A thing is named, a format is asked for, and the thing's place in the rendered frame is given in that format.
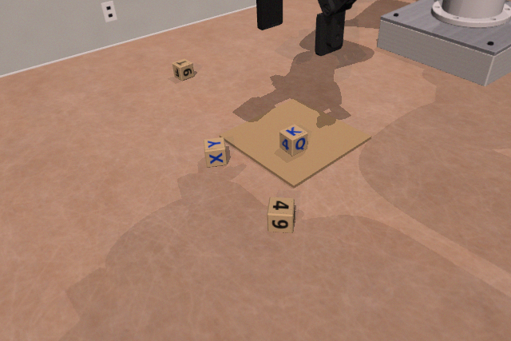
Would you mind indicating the tan flat square mat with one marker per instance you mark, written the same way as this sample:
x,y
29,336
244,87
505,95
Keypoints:
x,y
328,140

